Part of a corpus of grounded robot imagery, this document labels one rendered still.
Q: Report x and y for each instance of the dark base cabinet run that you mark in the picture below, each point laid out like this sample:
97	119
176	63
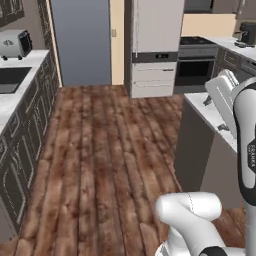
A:
30	130

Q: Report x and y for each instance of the beige light switch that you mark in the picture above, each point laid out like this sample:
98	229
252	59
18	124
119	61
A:
114	32

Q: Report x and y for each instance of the black coffee machine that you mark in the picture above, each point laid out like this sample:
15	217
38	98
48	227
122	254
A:
247	33

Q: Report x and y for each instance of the dark tall cabinet column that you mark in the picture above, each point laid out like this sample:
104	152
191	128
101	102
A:
48	33

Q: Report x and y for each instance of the steel oven with hob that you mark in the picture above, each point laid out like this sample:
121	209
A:
195	65

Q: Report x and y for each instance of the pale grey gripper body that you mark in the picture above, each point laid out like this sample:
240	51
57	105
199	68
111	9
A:
222	100

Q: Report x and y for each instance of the white fridge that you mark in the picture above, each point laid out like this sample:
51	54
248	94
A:
155	50

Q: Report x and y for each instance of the grey wall cabinets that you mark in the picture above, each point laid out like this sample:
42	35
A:
220	6

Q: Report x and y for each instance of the dark cabinet run under coffee machine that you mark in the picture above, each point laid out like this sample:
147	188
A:
233	65

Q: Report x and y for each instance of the silver toaster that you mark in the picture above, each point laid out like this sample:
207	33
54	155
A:
13	43

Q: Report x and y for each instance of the grey dining counter island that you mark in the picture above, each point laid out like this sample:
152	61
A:
200	153

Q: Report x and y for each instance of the dark sink basin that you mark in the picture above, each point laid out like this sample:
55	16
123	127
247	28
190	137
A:
11	78

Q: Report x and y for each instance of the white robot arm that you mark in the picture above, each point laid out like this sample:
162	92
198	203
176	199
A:
193	220

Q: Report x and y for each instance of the dark glass-front wall cabinet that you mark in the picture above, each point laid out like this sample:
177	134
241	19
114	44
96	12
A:
10	10

